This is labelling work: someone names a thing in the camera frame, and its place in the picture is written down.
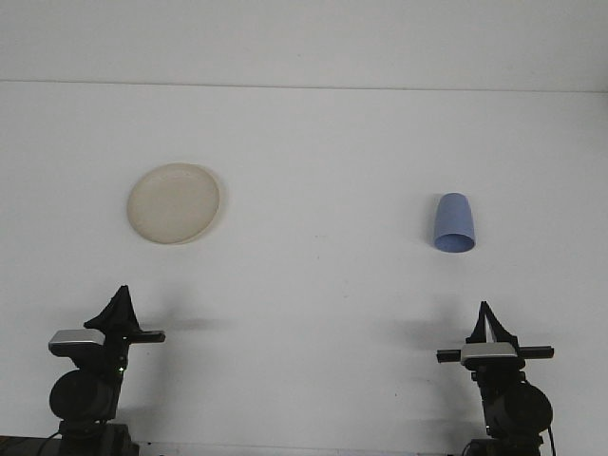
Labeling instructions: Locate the pale blue cup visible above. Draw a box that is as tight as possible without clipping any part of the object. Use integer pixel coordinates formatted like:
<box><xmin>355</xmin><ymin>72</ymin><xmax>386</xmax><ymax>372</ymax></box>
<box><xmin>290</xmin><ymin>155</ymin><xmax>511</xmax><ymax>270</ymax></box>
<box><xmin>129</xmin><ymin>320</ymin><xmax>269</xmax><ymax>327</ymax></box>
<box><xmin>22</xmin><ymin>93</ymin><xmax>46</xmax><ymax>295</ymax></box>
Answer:
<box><xmin>431</xmin><ymin>192</ymin><xmax>477</xmax><ymax>255</ymax></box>

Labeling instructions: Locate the pale round plate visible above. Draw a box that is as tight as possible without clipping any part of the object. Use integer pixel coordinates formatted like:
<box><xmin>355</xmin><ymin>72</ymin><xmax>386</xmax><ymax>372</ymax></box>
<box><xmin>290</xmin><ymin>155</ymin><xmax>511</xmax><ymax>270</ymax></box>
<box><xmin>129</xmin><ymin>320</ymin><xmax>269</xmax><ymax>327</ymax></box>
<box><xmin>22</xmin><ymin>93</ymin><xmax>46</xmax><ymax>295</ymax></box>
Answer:
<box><xmin>125</xmin><ymin>161</ymin><xmax>228</xmax><ymax>247</ymax></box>

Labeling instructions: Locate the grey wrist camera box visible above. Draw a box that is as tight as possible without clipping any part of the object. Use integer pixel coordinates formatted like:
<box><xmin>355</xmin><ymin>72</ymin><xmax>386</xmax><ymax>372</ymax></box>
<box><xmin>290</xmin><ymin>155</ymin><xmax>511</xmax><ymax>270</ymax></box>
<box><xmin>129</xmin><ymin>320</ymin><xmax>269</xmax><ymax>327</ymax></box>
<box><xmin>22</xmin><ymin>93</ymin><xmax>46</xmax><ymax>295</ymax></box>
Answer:
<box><xmin>47</xmin><ymin>329</ymin><xmax>106</xmax><ymax>357</ymax></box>
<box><xmin>460</xmin><ymin>342</ymin><xmax>519</xmax><ymax>367</ymax></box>

